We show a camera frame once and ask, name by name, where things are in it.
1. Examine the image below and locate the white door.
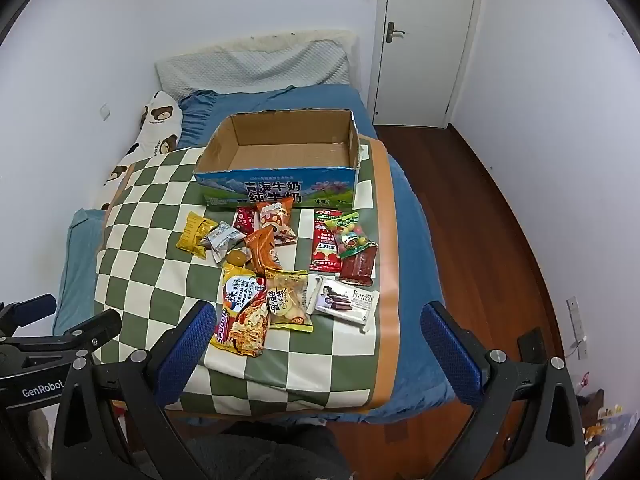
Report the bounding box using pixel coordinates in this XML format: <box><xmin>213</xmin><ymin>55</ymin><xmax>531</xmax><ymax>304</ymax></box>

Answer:
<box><xmin>372</xmin><ymin>0</ymin><xmax>483</xmax><ymax>128</ymax></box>

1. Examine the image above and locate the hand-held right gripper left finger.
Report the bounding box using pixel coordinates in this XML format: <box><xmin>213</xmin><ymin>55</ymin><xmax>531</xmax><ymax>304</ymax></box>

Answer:
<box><xmin>51</xmin><ymin>300</ymin><xmax>218</xmax><ymax>480</ymax></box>

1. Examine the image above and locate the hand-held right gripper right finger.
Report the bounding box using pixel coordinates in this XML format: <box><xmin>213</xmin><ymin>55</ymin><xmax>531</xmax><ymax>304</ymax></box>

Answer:
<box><xmin>420</xmin><ymin>301</ymin><xmax>586</xmax><ymax>480</ymax></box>

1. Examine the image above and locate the orange mushroom print packet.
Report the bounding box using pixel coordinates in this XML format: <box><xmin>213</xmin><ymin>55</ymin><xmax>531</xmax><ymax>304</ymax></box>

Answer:
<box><xmin>254</xmin><ymin>196</ymin><xmax>298</xmax><ymax>247</ymax></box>

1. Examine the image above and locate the green white checkered mat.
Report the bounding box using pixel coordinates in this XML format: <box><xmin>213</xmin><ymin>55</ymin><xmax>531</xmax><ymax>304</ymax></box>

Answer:
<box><xmin>94</xmin><ymin>137</ymin><xmax>403</xmax><ymax>415</ymax></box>

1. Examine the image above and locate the green candy packet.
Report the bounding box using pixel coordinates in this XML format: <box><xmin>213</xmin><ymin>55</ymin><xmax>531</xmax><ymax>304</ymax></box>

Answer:
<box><xmin>324</xmin><ymin>211</ymin><xmax>373</xmax><ymax>257</ymax></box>

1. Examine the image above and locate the small red snack packet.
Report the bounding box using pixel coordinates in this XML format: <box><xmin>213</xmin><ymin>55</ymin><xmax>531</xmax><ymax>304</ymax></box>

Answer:
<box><xmin>233</xmin><ymin>206</ymin><xmax>258</xmax><ymax>236</ymax></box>

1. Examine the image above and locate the white chocolate wafer packet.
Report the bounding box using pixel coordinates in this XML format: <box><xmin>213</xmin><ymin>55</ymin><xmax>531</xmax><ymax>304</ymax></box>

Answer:
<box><xmin>306</xmin><ymin>274</ymin><xmax>381</xmax><ymax>333</ymax></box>

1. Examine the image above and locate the white wall outlet strip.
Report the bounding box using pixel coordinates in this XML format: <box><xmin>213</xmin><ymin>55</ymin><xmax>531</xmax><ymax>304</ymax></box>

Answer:
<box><xmin>566</xmin><ymin>296</ymin><xmax>588</xmax><ymax>361</ymax></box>

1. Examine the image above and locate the yellow snack packet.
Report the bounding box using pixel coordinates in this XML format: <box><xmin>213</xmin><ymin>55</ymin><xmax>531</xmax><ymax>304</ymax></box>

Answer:
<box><xmin>176</xmin><ymin>211</ymin><xmax>218</xmax><ymax>260</ymax></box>

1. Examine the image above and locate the plain orange snack packet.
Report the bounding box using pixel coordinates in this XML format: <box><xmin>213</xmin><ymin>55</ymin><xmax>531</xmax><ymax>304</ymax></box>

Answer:
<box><xmin>244</xmin><ymin>226</ymin><xmax>283</xmax><ymax>276</ymax></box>

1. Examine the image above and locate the silver white snack packet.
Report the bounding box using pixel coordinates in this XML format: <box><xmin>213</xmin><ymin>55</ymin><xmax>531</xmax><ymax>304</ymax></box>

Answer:
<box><xmin>202</xmin><ymin>221</ymin><xmax>247</xmax><ymax>264</ymax></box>

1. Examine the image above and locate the white textured cushion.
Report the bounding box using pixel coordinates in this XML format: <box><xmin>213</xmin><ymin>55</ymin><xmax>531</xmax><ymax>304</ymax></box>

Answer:
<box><xmin>155</xmin><ymin>30</ymin><xmax>361</xmax><ymax>98</ymax></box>

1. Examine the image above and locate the long red snack packet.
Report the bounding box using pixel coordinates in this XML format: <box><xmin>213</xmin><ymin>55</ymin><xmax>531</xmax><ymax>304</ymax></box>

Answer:
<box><xmin>309</xmin><ymin>208</ymin><xmax>346</xmax><ymax>273</ymax></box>

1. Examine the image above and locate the yellow clear pastry packet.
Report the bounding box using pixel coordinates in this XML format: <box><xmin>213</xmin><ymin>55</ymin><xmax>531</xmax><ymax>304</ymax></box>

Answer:
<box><xmin>264</xmin><ymin>269</ymin><xmax>314</xmax><ymax>333</ymax></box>

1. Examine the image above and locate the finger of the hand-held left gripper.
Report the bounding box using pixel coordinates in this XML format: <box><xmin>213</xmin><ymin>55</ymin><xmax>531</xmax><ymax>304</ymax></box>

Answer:
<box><xmin>10</xmin><ymin>310</ymin><xmax>123</xmax><ymax>361</ymax></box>
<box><xmin>0</xmin><ymin>294</ymin><xmax>57</xmax><ymax>335</ymax></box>

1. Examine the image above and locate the cardboard box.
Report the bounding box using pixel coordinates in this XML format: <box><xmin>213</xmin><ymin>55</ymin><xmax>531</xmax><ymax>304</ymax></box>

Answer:
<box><xmin>193</xmin><ymin>108</ymin><xmax>362</xmax><ymax>211</ymax></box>

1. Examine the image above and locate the yellow red noodle packet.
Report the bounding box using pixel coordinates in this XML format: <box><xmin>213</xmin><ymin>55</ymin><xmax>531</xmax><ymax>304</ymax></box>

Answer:
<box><xmin>216</xmin><ymin>265</ymin><xmax>271</xmax><ymax>358</ymax></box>

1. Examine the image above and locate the bear print pillow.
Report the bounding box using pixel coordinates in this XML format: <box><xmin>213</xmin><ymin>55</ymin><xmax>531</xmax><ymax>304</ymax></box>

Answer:
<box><xmin>100</xmin><ymin>91</ymin><xmax>183</xmax><ymax>211</ymax></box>

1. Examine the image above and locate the person's dark clothing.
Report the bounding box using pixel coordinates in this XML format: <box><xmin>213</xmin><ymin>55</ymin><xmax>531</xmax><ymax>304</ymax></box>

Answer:
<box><xmin>185</xmin><ymin>420</ymin><xmax>351</xmax><ymax>480</ymax></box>

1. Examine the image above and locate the dark red sausage packet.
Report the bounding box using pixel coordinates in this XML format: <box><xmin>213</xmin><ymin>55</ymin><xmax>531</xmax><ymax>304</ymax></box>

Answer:
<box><xmin>337</xmin><ymin>242</ymin><xmax>379</xmax><ymax>288</ymax></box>

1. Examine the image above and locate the colourful clutter pile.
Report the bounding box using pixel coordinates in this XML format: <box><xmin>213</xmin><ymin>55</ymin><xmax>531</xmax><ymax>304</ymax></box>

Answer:
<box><xmin>580</xmin><ymin>370</ymin><xmax>632</xmax><ymax>480</ymax></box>

